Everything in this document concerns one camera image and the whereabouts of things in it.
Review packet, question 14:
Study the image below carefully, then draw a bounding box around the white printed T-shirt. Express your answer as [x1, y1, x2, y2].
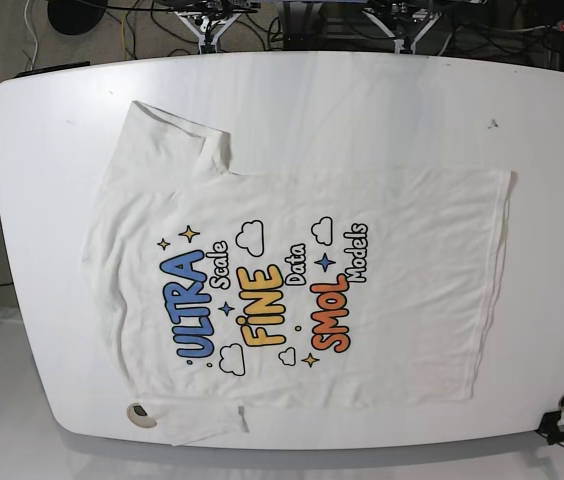
[82, 102, 512, 445]

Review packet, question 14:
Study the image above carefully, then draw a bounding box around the black round stand base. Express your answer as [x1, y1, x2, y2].
[47, 0, 108, 36]

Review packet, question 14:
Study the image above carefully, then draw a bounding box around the left table cable grommet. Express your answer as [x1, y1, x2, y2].
[126, 403, 157, 429]

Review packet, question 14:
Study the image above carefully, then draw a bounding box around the yellow cable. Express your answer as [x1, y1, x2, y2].
[120, 0, 130, 60]

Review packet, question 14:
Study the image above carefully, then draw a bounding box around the white cable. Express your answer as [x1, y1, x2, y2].
[22, 0, 39, 71]

